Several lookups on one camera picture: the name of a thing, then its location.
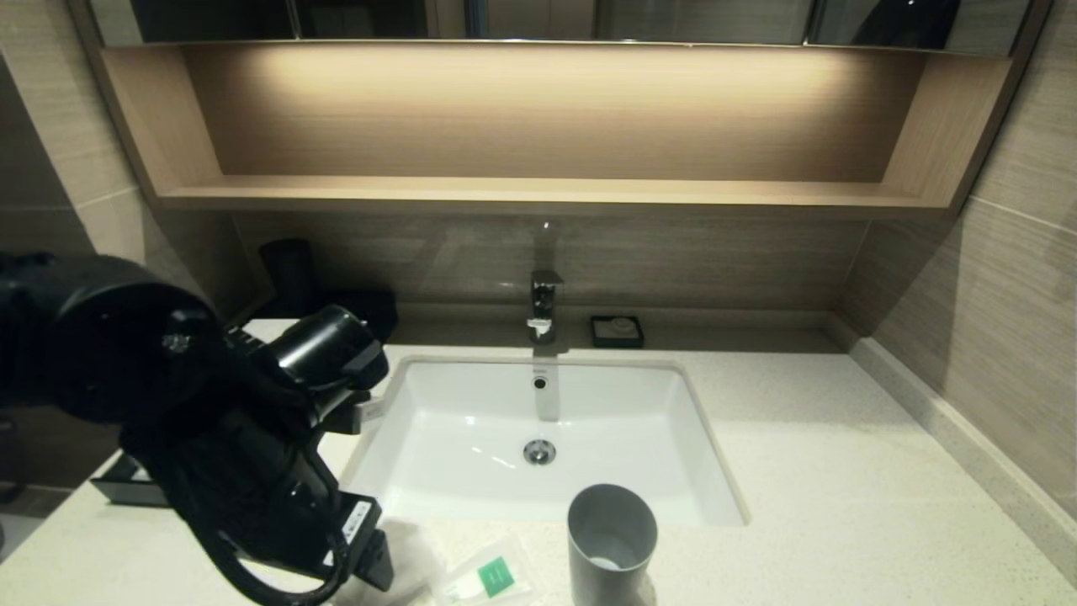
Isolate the white ceramic sink basin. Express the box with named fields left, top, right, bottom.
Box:
left=341, top=355, right=750, bottom=529

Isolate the black box body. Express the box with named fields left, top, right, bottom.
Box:
left=324, top=290, right=400, bottom=342

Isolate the grey cup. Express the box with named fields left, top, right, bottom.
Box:
left=567, top=483, right=659, bottom=606

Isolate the black cylindrical container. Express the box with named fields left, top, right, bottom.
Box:
left=258, top=238, right=319, bottom=316

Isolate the mirror cabinet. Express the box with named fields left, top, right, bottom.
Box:
left=84, top=0, right=1040, bottom=56

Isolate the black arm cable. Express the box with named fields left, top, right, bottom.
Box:
left=198, top=505, right=353, bottom=606

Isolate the clear plastic packet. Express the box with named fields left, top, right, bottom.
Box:
left=337, top=522, right=443, bottom=606

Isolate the black soap dish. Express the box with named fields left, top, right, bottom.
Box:
left=591, top=315, right=646, bottom=349

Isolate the small packet with green label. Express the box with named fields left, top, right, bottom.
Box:
left=433, top=539, right=539, bottom=606

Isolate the wooden wall shelf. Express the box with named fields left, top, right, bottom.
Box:
left=72, top=40, right=1053, bottom=221

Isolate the chrome faucet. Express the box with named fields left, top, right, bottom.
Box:
left=528, top=269, right=566, bottom=343

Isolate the stone backsplash ledge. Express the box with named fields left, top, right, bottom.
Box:
left=829, top=311, right=1077, bottom=582

